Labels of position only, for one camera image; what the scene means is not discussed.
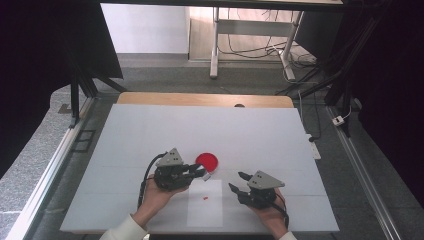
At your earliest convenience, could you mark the right hand-held gripper black cable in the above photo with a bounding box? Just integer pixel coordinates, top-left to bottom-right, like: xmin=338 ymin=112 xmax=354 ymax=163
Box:
xmin=274 ymin=191 xmax=290 ymax=229

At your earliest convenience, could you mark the aluminium rail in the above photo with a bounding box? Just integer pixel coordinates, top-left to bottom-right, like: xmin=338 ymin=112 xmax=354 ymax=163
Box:
xmin=6 ymin=96 xmax=96 ymax=240
xmin=325 ymin=105 xmax=403 ymax=240

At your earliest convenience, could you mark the white paper sheet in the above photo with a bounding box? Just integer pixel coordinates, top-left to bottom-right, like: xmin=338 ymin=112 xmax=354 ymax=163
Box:
xmin=186 ymin=179 xmax=224 ymax=228

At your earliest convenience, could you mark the black curtain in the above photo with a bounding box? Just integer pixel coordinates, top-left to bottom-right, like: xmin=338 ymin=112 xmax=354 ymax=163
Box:
xmin=343 ymin=0 xmax=424 ymax=209
xmin=0 ymin=0 xmax=124 ymax=181

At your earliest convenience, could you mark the large white board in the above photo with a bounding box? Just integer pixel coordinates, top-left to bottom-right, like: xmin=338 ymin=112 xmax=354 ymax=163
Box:
xmin=59 ymin=103 xmax=340 ymax=233

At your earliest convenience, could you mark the white power strip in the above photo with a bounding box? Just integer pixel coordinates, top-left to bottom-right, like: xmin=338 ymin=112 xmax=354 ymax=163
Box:
xmin=305 ymin=133 xmax=322 ymax=161

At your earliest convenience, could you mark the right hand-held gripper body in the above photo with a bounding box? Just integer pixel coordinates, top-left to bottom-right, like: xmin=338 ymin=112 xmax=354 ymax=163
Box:
xmin=236 ymin=170 xmax=286 ymax=210

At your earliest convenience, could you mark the black metal stand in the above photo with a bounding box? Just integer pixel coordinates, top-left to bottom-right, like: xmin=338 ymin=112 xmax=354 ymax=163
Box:
xmin=274 ymin=0 xmax=394 ymax=138
xmin=68 ymin=64 xmax=128 ymax=129

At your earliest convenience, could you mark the white desk frame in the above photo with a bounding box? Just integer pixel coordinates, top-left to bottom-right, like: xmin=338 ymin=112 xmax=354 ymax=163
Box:
xmin=209 ymin=7 xmax=305 ymax=82

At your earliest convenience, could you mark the tangle of black cables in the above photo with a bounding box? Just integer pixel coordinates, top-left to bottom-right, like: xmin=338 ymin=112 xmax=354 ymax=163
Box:
xmin=218 ymin=8 xmax=318 ymax=68

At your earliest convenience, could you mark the red petri dish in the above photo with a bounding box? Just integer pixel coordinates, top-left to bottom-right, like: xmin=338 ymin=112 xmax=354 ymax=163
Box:
xmin=194 ymin=152 xmax=220 ymax=174

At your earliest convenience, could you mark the person's left hand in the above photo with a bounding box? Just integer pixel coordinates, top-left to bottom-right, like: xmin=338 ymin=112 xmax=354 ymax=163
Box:
xmin=134 ymin=173 xmax=190 ymax=222

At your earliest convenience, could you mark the wooden table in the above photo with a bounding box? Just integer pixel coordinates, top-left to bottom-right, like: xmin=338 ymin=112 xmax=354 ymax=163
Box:
xmin=116 ymin=92 xmax=295 ymax=109

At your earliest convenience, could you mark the left hand-held gripper black cable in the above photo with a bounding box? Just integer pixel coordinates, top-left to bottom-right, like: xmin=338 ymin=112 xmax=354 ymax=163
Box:
xmin=137 ymin=151 xmax=168 ymax=210

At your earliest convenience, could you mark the hand-held gripper black cable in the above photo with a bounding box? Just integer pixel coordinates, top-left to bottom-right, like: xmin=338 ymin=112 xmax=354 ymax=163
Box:
xmin=137 ymin=151 xmax=168 ymax=210
xmin=274 ymin=191 xmax=290 ymax=229

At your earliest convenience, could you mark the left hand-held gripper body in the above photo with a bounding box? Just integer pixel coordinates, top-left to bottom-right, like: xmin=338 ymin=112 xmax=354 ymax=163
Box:
xmin=152 ymin=147 xmax=196 ymax=192

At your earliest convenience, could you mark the person's right hand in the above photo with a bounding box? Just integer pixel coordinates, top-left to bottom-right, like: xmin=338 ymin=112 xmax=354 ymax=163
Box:
xmin=248 ymin=188 xmax=290 ymax=235

